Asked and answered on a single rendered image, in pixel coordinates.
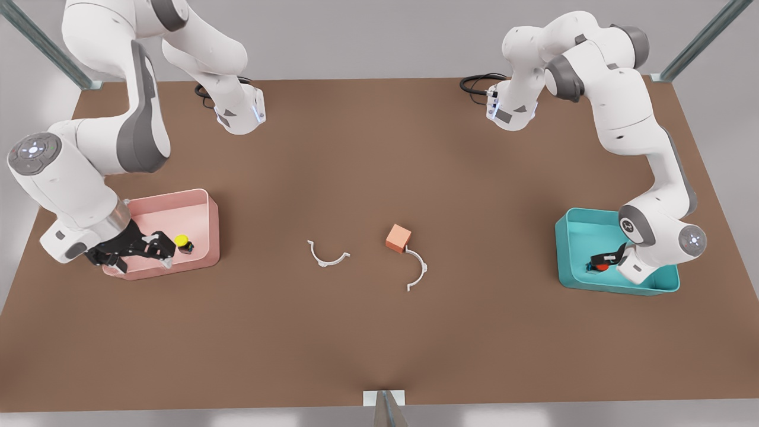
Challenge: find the pink storage box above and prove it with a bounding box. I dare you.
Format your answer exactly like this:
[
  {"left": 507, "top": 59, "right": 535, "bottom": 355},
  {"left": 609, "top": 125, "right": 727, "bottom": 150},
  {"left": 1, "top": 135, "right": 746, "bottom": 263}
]
[{"left": 101, "top": 189, "right": 221, "bottom": 281}]

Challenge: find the orange cube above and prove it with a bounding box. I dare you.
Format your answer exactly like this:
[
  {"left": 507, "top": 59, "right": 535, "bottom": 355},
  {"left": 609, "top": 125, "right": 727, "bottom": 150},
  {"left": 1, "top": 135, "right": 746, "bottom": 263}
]
[{"left": 385, "top": 224, "right": 413, "bottom": 254}]

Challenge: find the black cable loop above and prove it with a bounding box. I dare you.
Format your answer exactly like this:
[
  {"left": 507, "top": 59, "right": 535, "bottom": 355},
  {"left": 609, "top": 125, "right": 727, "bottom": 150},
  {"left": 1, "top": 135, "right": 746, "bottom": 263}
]
[
  {"left": 459, "top": 72, "right": 510, "bottom": 108},
  {"left": 194, "top": 76, "right": 254, "bottom": 111}
]

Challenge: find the silver frame post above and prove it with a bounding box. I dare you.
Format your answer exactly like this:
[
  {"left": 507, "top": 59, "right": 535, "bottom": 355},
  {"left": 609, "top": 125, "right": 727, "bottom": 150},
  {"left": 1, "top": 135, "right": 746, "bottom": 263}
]
[
  {"left": 0, "top": 0, "right": 103, "bottom": 91},
  {"left": 362, "top": 389, "right": 410, "bottom": 427},
  {"left": 650, "top": 0, "right": 755, "bottom": 83}
]

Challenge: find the white curved clip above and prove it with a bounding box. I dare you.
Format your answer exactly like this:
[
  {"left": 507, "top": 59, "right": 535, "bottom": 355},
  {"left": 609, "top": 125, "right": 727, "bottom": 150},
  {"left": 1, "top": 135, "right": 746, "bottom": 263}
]
[
  {"left": 307, "top": 239, "right": 352, "bottom": 269},
  {"left": 404, "top": 244, "right": 429, "bottom": 292}
]

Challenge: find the blue storage box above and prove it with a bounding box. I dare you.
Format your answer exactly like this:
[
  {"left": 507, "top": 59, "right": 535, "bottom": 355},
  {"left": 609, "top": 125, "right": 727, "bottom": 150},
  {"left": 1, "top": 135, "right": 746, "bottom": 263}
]
[{"left": 554, "top": 207, "right": 681, "bottom": 297}]

